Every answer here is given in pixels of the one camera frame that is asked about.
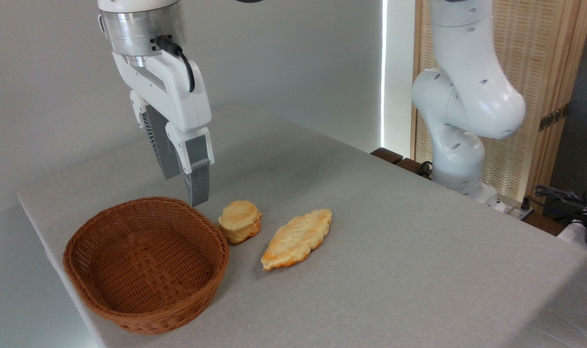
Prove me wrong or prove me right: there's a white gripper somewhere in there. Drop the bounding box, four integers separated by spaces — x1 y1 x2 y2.
112 51 215 208

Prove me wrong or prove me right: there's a small round bread roll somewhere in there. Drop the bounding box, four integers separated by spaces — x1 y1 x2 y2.
218 200 263 245

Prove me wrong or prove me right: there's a brown wicker basket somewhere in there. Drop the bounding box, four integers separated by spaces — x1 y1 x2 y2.
63 196 230 335

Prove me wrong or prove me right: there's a long flat bread loaf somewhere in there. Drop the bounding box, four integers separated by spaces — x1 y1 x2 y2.
260 208 333 271

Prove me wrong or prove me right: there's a dark wooden furniture piece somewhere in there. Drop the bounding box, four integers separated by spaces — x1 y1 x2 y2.
370 147 434 180

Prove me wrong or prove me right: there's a grey tablecloth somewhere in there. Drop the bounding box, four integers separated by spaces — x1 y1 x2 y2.
17 102 587 348

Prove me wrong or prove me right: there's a wooden slat folding screen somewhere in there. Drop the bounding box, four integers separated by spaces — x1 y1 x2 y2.
411 0 587 203

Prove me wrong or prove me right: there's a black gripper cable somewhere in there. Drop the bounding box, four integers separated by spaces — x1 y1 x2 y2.
155 36 197 94

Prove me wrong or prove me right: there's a black cable bundle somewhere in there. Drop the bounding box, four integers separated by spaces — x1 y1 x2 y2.
521 184 587 228

